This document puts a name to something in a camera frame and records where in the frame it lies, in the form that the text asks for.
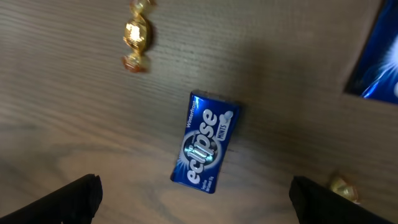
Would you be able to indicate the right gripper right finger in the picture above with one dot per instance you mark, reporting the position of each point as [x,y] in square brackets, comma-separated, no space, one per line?
[323,208]

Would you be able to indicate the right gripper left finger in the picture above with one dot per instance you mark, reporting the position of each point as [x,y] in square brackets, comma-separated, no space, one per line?
[68,202]

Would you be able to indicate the blue candy pack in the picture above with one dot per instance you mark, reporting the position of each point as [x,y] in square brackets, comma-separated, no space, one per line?
[202,140]
[379,68]

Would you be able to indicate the gold candy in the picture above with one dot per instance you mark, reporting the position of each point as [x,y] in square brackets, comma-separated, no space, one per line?
[343,188]
[136,34]

